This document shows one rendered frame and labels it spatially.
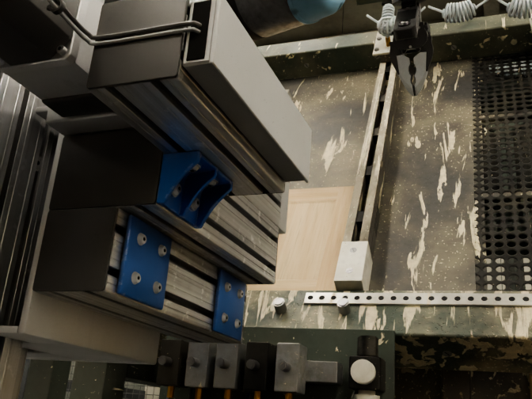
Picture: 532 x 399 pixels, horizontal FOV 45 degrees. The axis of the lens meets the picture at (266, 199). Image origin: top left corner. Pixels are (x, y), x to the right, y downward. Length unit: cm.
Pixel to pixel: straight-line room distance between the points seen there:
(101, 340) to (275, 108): 36
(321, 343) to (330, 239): 34
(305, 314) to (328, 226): 32
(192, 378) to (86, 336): 54
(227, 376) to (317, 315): 24
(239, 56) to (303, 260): 101
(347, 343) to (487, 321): 27
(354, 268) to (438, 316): 21
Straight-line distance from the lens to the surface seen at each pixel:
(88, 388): 157
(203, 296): 85
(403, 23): 135
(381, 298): 136
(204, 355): 129
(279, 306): 137
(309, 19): 92
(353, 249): 145
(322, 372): 126
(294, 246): 158
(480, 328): 130
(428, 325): 131
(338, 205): 167
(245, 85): 58
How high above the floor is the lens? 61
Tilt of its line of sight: 20 degrees up
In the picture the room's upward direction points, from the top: 5 degrees clockwise
